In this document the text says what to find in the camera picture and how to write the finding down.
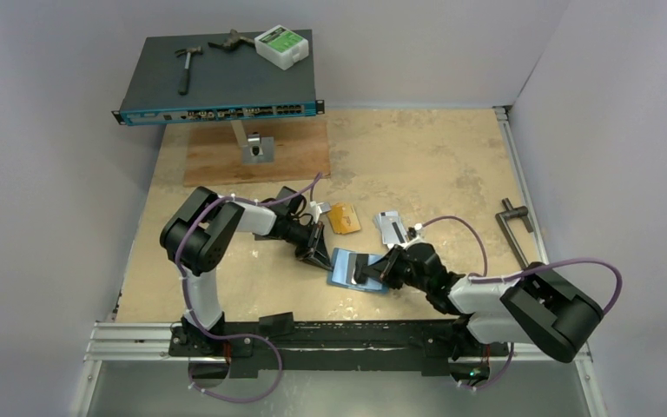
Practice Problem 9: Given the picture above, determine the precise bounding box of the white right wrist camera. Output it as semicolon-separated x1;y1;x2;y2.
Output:
406;223;423;246

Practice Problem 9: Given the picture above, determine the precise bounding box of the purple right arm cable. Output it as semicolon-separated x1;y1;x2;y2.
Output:
419;215;624;318

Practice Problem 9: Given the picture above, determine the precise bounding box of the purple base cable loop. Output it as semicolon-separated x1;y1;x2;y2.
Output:
187;334;285;404

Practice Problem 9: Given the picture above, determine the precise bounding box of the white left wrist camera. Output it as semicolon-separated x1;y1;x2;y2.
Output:
309;201;331;222

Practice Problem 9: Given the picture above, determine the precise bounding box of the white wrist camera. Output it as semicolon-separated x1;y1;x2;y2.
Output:
309;201;331;222
406;223;423;246

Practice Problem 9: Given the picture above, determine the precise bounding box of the blue leather card holder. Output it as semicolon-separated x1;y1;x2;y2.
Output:
327;248;388;294

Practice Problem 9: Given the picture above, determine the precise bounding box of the dark metal clamp tool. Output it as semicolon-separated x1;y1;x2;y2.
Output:
207;29;255;52

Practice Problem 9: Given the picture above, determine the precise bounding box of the blue network switch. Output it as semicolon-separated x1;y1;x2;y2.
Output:
112;33;326;126

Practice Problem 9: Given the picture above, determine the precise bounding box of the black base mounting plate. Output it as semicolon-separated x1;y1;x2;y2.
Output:
168;319;509;381

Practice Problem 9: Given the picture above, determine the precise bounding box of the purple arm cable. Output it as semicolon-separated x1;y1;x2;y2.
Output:
419;215;624;318
175;171;324;341

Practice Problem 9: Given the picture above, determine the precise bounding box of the brown wooden board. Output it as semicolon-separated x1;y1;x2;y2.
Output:
183;117;331;187

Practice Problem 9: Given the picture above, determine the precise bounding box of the grey metal pipe handle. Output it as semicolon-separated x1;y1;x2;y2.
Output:
495;197;535;268

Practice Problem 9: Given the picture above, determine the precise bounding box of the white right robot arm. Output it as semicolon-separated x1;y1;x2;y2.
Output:
353;243;605;363

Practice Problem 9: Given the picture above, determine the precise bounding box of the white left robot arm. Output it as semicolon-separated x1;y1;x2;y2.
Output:
159;187;333;355

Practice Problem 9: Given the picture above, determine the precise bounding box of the orange credit card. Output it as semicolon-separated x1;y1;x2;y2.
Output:
327;202;361;235

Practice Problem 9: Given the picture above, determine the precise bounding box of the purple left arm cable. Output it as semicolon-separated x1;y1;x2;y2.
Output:
175;171;324;341

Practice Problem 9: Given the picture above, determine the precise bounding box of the black handled hammer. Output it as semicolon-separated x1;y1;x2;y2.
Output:
175;46;203;96

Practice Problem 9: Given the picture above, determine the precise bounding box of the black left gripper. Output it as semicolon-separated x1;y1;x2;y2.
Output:
281;217;334;272

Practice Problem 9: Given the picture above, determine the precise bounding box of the white green plastic box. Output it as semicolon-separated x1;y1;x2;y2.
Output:
254;24;314;70

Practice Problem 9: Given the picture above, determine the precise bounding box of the grey metal stand bracket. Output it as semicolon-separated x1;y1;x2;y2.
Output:
231;120;275;165

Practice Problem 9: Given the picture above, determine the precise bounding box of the black block on base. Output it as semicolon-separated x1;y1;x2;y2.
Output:
258;312;295;338

